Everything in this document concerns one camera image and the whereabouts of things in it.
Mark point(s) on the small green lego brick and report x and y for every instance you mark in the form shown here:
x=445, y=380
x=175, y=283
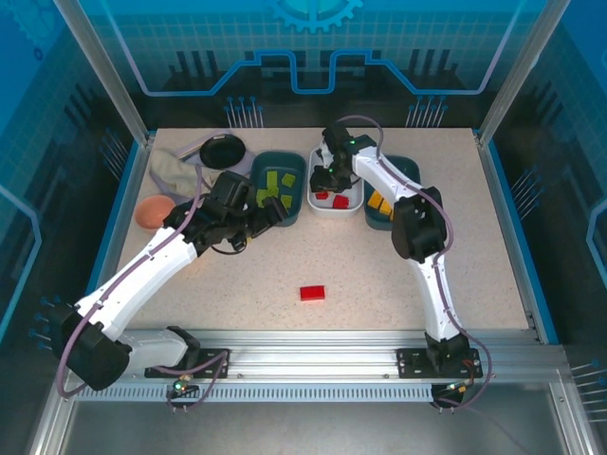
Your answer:
x=288, y=179
x=286, y=200

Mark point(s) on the long green lego brick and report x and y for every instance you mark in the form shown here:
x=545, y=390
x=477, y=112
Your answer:
x=263, y=195
x=272, y=183

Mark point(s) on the small red lego brick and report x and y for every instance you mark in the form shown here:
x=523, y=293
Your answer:
x=341, y=202

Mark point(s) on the yellow lego brick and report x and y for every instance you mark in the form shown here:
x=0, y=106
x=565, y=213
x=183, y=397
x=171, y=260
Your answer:
x=385, y=208
x=374, y=199

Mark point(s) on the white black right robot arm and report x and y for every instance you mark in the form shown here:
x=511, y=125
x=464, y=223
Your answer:
x=417, y=223

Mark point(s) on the white plastic container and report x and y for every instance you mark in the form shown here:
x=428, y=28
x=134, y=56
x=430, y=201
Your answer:
x=332, y=208

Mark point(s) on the teal container for green bricks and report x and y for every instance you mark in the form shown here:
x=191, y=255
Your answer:
x=284, y=163

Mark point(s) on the lavender plastic tray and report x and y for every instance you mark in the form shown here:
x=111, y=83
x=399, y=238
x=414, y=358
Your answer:
x=243, y=166

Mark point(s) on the teal container for yellow bricks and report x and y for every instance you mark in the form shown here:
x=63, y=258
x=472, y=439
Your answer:
x=408, y=168

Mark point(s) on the beige cloth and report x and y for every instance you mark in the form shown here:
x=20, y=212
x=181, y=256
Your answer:
x=178, y=173

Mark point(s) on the orange pink bowl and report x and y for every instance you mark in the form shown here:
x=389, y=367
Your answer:
x=152, y=212

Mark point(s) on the black round bowl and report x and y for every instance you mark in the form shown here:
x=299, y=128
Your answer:
x=222, y=151

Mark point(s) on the small circuit board with LED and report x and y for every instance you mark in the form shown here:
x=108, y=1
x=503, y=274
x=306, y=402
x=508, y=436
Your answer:
x=457, y=387
x=180, y=386

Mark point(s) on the grey metal front shelf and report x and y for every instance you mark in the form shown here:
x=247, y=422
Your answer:
x=303, y=429

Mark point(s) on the aluminium table side rail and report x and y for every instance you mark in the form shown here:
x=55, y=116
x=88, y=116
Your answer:
x=128, y=189
x=502, y=204

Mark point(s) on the aluminium front rail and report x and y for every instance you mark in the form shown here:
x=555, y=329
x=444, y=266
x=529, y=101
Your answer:
x=308, y=353

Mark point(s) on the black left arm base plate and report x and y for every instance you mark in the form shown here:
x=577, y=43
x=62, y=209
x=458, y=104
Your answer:
x=213, y=365

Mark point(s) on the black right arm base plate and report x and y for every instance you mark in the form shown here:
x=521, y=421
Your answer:
x=412, y=362

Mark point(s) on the aluminium frame post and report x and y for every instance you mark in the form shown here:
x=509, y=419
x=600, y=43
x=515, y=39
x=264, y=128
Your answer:
x=517, y=71
x=102, y=71

